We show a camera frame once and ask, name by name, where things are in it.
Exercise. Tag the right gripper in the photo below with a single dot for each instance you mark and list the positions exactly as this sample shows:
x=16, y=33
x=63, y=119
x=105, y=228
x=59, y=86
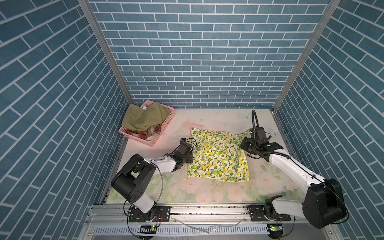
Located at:
x=243, y=144

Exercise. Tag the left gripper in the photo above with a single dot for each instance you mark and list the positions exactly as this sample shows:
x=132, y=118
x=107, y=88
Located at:
x=190, y=157

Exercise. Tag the lemon print skirt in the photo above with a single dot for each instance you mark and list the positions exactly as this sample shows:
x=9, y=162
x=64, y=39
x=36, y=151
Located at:
x=218, y=156

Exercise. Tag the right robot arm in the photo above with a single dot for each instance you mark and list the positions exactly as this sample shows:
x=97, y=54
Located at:
x=323, y=203

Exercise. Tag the pink perforated plastic basket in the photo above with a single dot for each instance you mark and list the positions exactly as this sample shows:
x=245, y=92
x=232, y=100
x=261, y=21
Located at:
x=151, y=143

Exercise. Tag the red patterned skirt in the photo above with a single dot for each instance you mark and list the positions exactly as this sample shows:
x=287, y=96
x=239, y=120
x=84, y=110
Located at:
x=149, y=134

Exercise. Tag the olive green skirt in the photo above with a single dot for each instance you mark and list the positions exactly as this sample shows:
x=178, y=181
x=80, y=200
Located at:
x=138, y=119

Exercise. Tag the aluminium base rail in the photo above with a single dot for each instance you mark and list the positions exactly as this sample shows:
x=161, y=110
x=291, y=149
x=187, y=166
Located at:
x=198, y=222

